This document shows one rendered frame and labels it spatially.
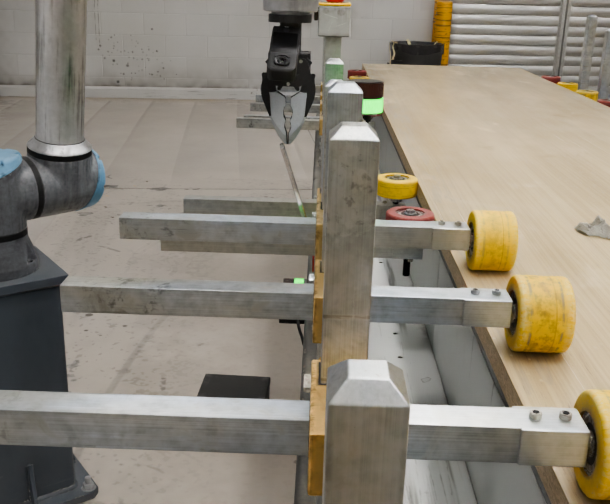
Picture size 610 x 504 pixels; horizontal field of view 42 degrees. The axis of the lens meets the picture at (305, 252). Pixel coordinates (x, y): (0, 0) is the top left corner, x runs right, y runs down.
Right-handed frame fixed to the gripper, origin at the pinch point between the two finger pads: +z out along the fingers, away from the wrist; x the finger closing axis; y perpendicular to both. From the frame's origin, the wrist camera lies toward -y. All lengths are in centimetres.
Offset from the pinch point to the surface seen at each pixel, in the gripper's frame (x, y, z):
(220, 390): 21, 75, 89
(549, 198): -47.5, 7.5, 11.2
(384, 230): -14.3, -33.7, 5.7
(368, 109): -13.1, -6.1, -6.0
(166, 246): 19.5, -8.7, 17.2
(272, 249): 1.8, -8.7, 17.2
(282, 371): 5, 112, 101
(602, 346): -36, -56, 11
